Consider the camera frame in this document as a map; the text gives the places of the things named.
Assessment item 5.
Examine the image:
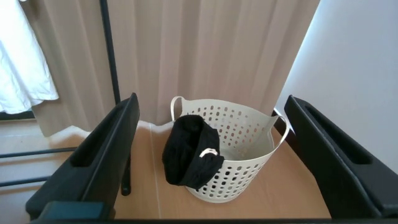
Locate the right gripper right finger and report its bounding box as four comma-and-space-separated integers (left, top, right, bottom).
284, 95, 398, 218

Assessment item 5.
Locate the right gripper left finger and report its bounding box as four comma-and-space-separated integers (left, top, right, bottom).
25, 92, 141, 220

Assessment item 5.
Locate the black garment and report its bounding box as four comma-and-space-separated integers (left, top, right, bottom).
161, 114, 225, 190

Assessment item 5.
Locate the white garment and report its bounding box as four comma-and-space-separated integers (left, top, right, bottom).
0, 0, 60, 115

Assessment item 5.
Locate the white laundry basket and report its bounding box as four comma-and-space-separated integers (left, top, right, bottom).
170, 95, 290, 204

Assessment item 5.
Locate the black clothes rack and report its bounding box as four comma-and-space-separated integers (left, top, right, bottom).
0, 0, 133, 197

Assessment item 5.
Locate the beige curtain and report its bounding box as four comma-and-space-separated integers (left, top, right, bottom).
20, 0, 321, 138

